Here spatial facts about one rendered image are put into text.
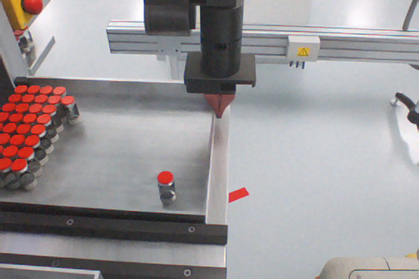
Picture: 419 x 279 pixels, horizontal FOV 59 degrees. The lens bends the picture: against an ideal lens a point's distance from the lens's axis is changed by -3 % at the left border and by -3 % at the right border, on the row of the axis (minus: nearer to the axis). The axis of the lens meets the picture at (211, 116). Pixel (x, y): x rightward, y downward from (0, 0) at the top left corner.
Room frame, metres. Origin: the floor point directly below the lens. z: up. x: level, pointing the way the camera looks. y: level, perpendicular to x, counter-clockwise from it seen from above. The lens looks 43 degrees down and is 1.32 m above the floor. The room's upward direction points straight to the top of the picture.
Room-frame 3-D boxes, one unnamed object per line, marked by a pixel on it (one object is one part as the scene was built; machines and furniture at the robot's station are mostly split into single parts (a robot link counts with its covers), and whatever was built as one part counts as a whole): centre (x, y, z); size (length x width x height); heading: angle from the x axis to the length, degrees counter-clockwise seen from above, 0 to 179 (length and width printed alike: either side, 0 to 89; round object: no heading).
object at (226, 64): (0.45, -0.01, 1.01); 0.10 x 0.07 x 0.07; 87
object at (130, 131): (0.39, 0.17, 0.90); 0.34 x 0.26 x 0.04; 86
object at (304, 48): (1.26, -0.36, 0.50); 0.12 x 0.05 x 0.09; 87
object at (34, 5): (0.65, 0.34, 0.99); 0.04 x 0.04 x 0.04; 87
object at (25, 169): (0.40, 0.26, 0.90); 0.18 x 0.02 x 0.05; 176
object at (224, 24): (0.45, -0.01, 1.07); 0.07 x 0.06 x 0.07; 87
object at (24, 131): (0.40, 0.28, 0.90); 0.18 x 0.02 x 0.05; 176
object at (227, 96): (0.45, 0.00, 0.94); 0.07 x 0.07 x 0.09; 87
